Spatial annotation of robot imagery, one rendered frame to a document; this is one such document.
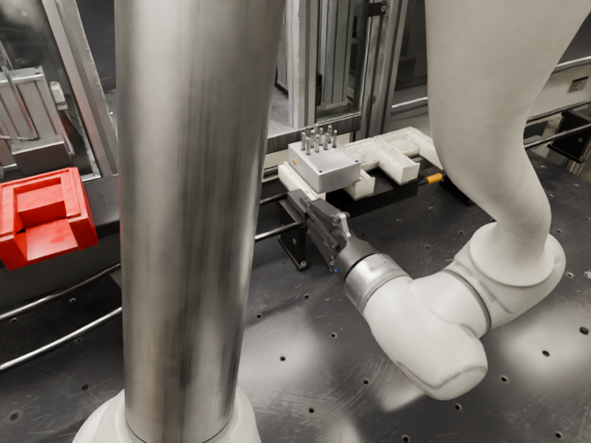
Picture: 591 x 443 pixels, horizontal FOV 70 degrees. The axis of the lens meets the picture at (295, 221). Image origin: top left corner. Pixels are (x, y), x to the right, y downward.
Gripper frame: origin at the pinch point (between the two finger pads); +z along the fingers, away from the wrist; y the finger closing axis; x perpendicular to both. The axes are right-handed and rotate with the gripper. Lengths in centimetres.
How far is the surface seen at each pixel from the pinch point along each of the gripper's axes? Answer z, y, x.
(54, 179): 15.4, 8.3, 38.7
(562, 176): -1, -20, -85
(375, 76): 20.7, 11.8, -30.1
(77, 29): 20.7, 29.3, 28.0
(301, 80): 20.5, 14.4, -10.7
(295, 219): 3.7, -6.8, -0.3
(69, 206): 5.9, 8.7, 37.2
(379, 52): 20.4, 17.2, -30.3
